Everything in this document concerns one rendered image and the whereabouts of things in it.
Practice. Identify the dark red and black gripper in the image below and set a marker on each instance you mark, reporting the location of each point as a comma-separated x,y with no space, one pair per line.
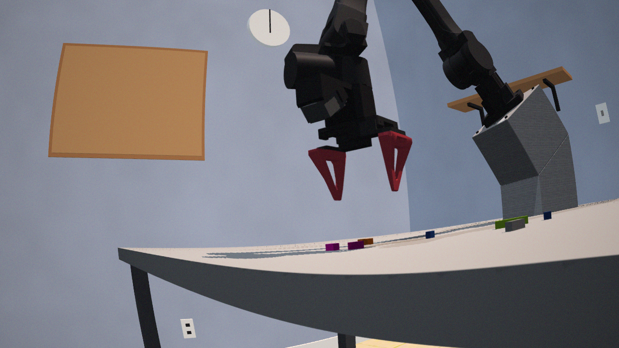
357,134

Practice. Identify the brown rectangular block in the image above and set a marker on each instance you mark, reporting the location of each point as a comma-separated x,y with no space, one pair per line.
368,241

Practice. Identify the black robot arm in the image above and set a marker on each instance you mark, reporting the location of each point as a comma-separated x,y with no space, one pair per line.
333,83

